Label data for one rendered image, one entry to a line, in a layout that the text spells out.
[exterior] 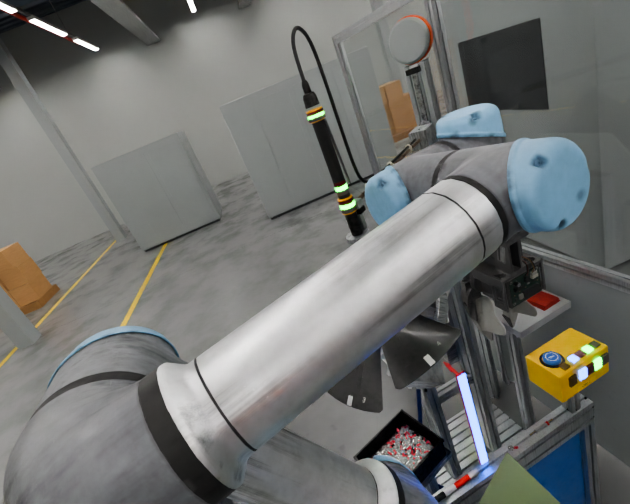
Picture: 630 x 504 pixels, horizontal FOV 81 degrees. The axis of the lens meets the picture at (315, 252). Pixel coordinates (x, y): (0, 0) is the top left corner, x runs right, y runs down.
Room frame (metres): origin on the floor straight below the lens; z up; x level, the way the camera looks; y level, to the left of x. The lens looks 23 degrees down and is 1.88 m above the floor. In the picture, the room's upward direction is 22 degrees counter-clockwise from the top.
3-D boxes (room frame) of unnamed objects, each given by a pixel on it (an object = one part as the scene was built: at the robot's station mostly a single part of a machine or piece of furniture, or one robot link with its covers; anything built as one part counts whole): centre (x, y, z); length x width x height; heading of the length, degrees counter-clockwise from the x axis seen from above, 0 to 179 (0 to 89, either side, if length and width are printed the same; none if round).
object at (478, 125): (0.45, -0.23, 1.73); 0.09 x 0.08 x 0.11; 108
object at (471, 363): (1.16, -0.43, 0.57); 0.09 x 0.04 x 1.15; 12
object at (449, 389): (1.14, -0.32, 0.56); 0.19 x 0.04 x 0.04; 102
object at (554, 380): (0.67, -0.49, 1.02); 0.16 x 0.10 x 0.11; 102
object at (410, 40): (1.49, -0.63, 1.88); 0.17 x 0.15 x 0.16; 12
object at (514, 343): (1.19, -0.65, 0.41); 0.04 x 0.04 x 0.83; 12
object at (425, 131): (1.42, -0.56, 1.55); 0.10 x 0.07 x 0.08; 137
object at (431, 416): (1.12, -0.21, 0.45); 0.09 x 0.04 x 0.91; 12
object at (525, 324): (1.19, -0.65, 0.84); 0.36 x 0.24 x 0.03; 12
